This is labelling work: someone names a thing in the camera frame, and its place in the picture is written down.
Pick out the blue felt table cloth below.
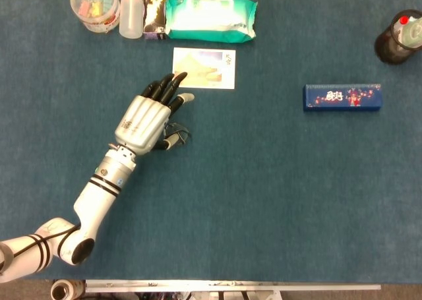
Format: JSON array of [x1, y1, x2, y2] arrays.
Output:
[[0, 0, 422, 284]]

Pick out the aluminium rail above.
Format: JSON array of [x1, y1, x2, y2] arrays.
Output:
[[84, 279, 382, 293]]

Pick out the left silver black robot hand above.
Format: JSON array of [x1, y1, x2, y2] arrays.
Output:
[[113, 71, 195, 156]]

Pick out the eyeglasses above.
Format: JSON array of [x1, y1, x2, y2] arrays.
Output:
[[163, 121, 193, 148]]

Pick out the black mesh pen holder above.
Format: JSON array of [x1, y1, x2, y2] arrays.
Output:
[[374, 9, 422, 65]]

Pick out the brown tape roll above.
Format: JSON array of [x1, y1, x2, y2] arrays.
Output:
[[49, 279, 86, 300]]

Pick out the long dark blue printed box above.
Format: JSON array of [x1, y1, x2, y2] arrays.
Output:
[[303, 83, 384, 112]]

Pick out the postcard with building picture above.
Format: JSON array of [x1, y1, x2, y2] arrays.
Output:
[[171, 47, 237, 90]]

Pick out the black box with gold text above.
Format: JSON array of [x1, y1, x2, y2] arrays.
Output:
[[142, 0, 167, 41]]

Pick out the green wet wipes pack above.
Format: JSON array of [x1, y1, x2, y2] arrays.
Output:
[[164, 0, 258, 44]]

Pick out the white plastic squeeze bottle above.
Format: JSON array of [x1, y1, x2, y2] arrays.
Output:
[[119, 0, 145, 40]]

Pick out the clear jar of coloured clips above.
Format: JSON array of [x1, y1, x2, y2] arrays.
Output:
[[70, 0, 121, 34]]

